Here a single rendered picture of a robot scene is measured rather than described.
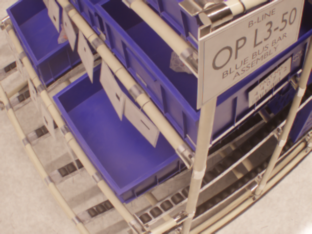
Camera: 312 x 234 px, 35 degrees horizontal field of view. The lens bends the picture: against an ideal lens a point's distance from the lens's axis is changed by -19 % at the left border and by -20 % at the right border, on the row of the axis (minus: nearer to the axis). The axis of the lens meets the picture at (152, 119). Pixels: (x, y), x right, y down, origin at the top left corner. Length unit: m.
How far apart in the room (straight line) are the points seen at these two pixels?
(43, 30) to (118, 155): 0.59
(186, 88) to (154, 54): 0.12
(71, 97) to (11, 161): 0.94
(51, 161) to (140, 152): 0.90
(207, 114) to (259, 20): 0.27
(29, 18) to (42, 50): 0.20
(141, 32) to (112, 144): 0.39
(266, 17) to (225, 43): 0.11
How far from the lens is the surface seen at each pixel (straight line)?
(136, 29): 1.49
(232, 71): 0.97
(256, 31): 0.92
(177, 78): 1.40
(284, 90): 1.78
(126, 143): 1.70
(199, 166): 1.28
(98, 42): 1.50
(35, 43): 1.96
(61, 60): 1.79
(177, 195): 1.64
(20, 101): 2.17
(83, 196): 2.44
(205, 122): 1.09
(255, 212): 2.42
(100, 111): 1.75
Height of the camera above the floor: 2.27
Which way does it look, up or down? 63 degrees down
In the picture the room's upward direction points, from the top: 2 degrees counter-clockwise
